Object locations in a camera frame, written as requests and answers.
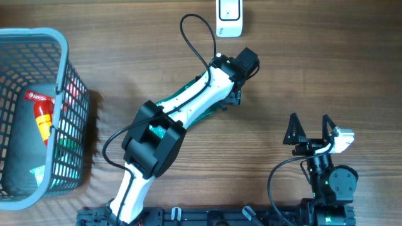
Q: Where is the grey black shopping basket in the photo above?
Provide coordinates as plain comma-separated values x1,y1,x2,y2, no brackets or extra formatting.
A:
1,28,90,211

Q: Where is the white barcode scanner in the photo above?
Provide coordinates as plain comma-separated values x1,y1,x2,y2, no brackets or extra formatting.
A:
215,0,244,38

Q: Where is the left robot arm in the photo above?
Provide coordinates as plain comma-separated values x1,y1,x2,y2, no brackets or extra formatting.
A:
106,48,259,225

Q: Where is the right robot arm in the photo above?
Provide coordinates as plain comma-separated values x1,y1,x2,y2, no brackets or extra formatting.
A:
283,113,359,225

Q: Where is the green 3M gloves package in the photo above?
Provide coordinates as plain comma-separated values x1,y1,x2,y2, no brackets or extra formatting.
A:
148,75,220,138

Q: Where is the white wipes packet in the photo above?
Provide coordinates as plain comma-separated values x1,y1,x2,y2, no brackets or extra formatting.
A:
30,165,45,186

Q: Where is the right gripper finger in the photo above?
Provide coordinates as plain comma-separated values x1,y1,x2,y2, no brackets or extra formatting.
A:
283,112,307,145
322,114,336,143

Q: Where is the red sauce bottle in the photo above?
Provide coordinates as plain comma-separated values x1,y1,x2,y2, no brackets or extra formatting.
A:
24,90,55,146

